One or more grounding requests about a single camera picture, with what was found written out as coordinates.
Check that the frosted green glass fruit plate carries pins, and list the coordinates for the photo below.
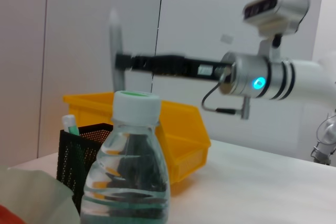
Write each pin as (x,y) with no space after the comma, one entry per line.
(31,190)

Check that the clear water bottle green label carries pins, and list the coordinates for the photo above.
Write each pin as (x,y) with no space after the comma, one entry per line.
(136,108)

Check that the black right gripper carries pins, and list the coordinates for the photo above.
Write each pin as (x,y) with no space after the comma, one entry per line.
(189,66)

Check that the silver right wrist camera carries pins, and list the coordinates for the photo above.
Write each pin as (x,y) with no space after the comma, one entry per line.
(283,6)

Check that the yellow plastic bin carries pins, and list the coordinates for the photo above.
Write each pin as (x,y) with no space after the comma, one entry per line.
(183,134)

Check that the black mesh pen holder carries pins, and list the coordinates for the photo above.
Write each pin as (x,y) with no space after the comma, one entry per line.
(76,155)

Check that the grey marker pen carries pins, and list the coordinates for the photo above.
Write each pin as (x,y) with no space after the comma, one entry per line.
(115,37)

